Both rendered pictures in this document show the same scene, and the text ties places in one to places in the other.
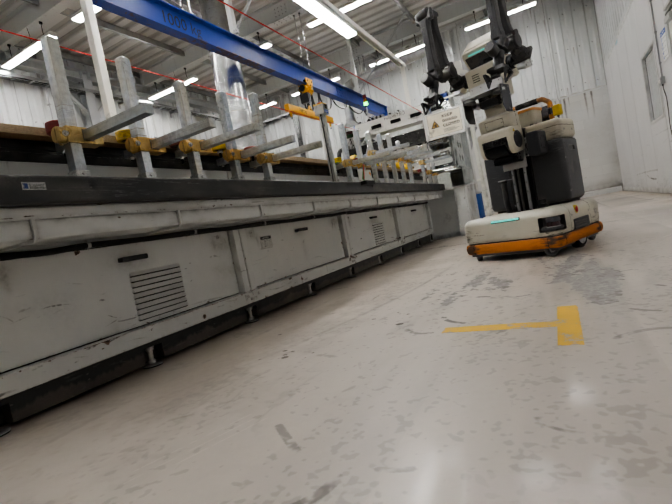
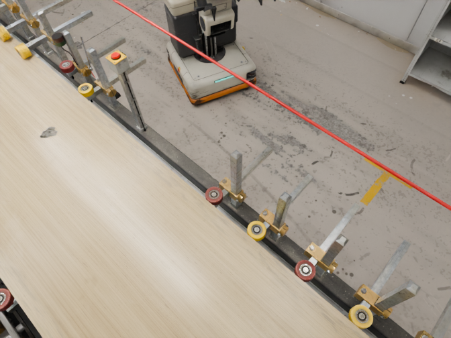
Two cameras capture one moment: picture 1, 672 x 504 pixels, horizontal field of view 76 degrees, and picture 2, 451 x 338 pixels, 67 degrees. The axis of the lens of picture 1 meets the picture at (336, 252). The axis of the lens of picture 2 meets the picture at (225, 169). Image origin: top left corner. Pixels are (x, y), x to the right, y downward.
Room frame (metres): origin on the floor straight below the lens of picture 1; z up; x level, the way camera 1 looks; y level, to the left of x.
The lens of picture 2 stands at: (2.05, 1.00, 2.25)
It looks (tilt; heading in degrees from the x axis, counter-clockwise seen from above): 58 degrees down; 287
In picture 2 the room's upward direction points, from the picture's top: 3 degrees counter-clockwise
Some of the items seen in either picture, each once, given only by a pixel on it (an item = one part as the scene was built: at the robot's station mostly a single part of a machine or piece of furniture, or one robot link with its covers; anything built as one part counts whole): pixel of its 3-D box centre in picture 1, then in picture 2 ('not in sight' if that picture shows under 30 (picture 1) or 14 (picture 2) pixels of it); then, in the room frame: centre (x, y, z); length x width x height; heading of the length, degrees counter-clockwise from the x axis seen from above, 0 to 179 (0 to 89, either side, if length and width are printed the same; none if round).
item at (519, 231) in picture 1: (531, 227); (210, 63); (2.86, -1.31, 0.16); 0.67 x 0.64 x 0.25; 129
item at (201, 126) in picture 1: (167, 140); (380, 281); (1.56, 0.51, 0.82); 0.43 x 0.03 x 0.04; 62
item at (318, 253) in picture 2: (195, 147); (321, 258); (1.81, 0.49, 0.84); 0.14 x 0.06 x 0.05; 152
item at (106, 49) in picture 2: (379, 160); (96, 55); (3.31, -0.46, 0.84); 0.43 x 0.03 x 0.04; 62
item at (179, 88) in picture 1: (190, 139); (327, 259); (1.79, 0.50, 0.87); 0.04 x 0.04 x 0.48; 62
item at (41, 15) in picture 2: (372, 161); (58, 46); (3.55, -0.44, 0.89); 0.04 x 0.04 x 0.48; 62
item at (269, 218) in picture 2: (236, 155); (273, 222); (2.03, 0.37, 0.82); 0.14 x 0.06 x 0.05; 152
